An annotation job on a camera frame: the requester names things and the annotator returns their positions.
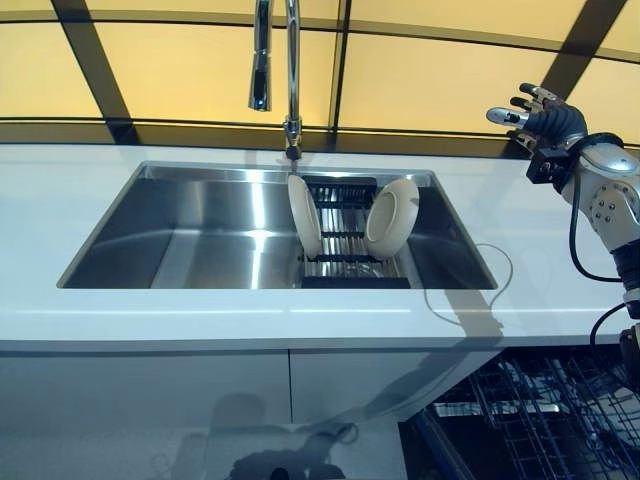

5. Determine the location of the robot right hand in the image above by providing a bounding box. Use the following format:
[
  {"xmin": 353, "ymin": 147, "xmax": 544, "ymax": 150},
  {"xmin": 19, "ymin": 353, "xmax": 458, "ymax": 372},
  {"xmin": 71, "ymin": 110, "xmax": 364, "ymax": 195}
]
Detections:
[{"xmin": 485, "ymin": 81, "xmax": 589, "ymax": 151}]

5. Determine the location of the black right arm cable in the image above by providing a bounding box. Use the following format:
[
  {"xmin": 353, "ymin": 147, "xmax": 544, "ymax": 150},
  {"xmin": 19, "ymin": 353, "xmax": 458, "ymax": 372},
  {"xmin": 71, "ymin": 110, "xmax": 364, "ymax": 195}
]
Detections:
[{"xmin": 568, "ymin": 189, "xmax": 640, "ymax": 347}]

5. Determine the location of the chrome pull-down kitchen faucet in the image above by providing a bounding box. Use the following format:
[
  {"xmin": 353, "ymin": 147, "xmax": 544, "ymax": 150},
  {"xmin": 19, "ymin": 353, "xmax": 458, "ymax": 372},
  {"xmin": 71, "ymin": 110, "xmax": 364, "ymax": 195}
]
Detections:
[{"xmin": 247, "ymin": 0, "xmax": 307, "ymax": 174}]

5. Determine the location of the beige ceramic plate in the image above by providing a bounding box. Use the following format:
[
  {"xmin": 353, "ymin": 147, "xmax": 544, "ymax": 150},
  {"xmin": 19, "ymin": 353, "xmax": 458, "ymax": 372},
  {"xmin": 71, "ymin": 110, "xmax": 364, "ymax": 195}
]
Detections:
[
  {"xmin": 286, "ymin": 173, "xmax": 322, "ymax": 258},
  {"xmin": 364, "ymin": 178, "xmax": 421, "ymax": 261}
]

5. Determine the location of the black sink drying rack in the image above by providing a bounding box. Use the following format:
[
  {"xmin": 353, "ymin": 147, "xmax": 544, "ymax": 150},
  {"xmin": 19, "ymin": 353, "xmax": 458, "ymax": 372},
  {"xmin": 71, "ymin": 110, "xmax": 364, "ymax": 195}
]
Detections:
[{"xmin": 297, "ymin": 174, "xmax": 413, "ymax": 291}]

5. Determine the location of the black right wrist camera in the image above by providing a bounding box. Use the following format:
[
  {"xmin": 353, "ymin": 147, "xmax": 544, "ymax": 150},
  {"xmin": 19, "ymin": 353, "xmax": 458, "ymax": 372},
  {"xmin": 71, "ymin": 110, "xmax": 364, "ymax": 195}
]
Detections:
[{"xmin": 525, "ymin": 144, "xmax": 582, "ymax": 189}]

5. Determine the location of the stainless steel kitchen sink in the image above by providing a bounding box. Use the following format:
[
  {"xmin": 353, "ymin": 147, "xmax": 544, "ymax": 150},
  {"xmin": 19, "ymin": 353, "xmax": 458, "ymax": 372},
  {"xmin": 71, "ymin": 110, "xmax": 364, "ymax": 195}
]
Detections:
[{"xmin": 55, "ymin": 160, "xmax": 500, "ymax": 292}]

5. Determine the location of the white glossy cabinet door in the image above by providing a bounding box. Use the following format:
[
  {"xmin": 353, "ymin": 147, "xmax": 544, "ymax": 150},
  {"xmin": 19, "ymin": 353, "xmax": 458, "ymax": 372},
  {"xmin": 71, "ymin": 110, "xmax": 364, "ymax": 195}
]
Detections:
[
  {"xmin": 0, "ymin": 347, "xmax": 293, "ymax": 480},
  {"xmin": 289, "ymin": 347, "xmax": 497, "ymax": 427}
]

